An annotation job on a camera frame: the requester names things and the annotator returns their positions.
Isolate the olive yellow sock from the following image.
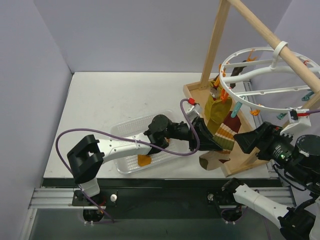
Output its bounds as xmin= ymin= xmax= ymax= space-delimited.
xmin=204 ymin=95 xmax=233 ymax=134
xmin=209 ymin=80 xmax=221 ymax=100

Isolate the orange clip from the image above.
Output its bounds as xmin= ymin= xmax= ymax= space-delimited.
xmin=246 ymin=48 xmax=257 ymax=62
xmin=220 ymin=88 xmax=229 ymax=104

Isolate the white round sock hanger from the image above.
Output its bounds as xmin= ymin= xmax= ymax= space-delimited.
xmin=218 ymin=41 xmax=320 ymax=112

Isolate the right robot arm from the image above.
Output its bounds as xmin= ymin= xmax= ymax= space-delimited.
xmin=221 ymin=122 xmax=320 ymax=240

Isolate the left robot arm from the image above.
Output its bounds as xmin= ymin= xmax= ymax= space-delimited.
xmin=67 ymin=114 xmax=222 ymax=206

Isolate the teal clip upper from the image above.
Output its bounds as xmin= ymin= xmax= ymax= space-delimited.
xmin=230 ymin=101 xmax=243 ymax=118

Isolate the white plastic basket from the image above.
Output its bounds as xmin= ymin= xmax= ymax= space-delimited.
xmin=109 ymin=109 xmax=189 ymax=175

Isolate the black sock left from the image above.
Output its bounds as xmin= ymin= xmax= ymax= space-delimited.
xmin=229 ymin=66 xmax=246 ymax=89

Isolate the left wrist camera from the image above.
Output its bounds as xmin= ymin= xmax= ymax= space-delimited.
xmin=186 ymin=98 xmax=202 ymax=121

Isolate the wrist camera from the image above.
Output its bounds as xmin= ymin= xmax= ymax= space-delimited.
xmin=186 ymin=98 xmax=202 ymax=121
xmin=280 ymin=108 xmax=311 ymax=137

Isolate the wooden drying rack frame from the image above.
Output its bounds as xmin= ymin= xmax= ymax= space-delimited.
xmin=183 ymin=0 xmax=320 ymax=177

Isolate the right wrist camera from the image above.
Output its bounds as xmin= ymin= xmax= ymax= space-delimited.
xmin=280 ymin=108 xmax=311 ymax=137

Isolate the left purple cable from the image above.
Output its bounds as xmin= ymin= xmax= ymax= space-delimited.
xmin=55 ymin=98 xmax=202 ymax=176

